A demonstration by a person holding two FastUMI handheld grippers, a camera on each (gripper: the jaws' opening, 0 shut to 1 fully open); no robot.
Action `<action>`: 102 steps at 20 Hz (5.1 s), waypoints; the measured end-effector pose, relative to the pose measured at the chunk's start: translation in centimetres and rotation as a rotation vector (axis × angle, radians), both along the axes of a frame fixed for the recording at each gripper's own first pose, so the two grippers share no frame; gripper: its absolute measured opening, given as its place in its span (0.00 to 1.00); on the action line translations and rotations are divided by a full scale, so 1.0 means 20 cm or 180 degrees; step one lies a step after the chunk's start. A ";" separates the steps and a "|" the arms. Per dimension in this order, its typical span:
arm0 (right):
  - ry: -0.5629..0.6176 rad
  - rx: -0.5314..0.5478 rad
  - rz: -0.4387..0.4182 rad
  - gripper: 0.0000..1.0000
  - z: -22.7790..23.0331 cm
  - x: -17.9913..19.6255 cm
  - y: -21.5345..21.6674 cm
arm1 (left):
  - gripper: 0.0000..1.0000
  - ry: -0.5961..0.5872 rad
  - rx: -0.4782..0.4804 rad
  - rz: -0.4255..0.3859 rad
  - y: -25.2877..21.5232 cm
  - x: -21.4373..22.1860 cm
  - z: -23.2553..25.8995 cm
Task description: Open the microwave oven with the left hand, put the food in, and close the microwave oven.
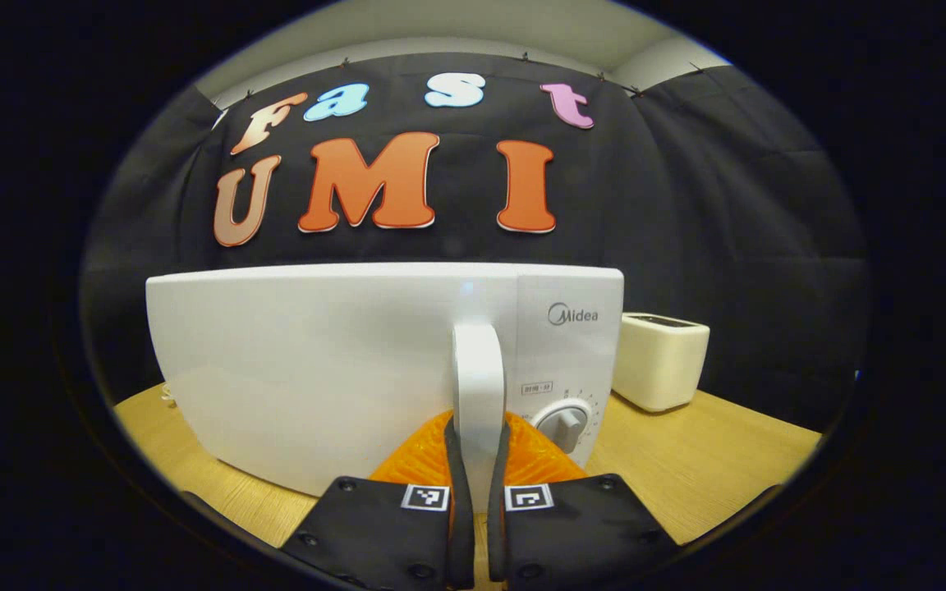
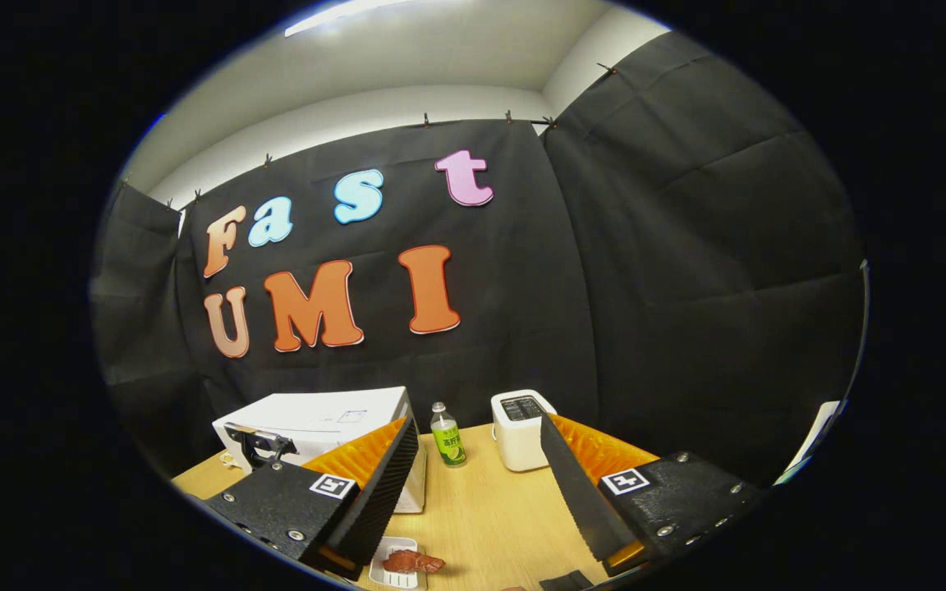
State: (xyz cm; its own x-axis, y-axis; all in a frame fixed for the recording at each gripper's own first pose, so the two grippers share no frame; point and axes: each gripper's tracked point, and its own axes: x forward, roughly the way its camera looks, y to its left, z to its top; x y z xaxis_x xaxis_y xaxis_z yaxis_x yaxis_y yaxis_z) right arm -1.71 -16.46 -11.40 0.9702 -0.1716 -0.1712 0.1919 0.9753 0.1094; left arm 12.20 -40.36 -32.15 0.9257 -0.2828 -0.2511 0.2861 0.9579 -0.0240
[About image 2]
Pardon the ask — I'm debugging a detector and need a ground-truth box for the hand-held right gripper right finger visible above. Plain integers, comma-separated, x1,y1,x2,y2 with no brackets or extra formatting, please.
539,413,771,578

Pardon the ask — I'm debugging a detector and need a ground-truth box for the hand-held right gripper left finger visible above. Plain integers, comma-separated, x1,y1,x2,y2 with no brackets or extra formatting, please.
202,415,423,581

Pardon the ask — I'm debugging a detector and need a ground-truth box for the white microwave oven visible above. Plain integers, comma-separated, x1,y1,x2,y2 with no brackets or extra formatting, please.
212,386,429,515

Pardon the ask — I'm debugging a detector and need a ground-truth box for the red meat piece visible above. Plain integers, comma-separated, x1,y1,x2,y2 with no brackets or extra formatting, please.
382,549,447,575

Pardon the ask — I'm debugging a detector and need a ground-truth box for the white ribbed food tray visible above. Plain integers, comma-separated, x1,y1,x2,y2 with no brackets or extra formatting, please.
369,537,421,590

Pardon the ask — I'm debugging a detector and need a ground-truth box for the white toaster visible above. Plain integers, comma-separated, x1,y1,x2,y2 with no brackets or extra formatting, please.
490,389,558,473

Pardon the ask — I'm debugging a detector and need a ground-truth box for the green label drink bottle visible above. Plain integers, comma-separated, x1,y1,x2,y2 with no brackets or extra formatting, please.
430,402,468,469

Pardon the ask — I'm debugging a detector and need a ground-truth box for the black backdrop cloth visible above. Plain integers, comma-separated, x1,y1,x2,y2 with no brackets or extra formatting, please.
91,31,866,487

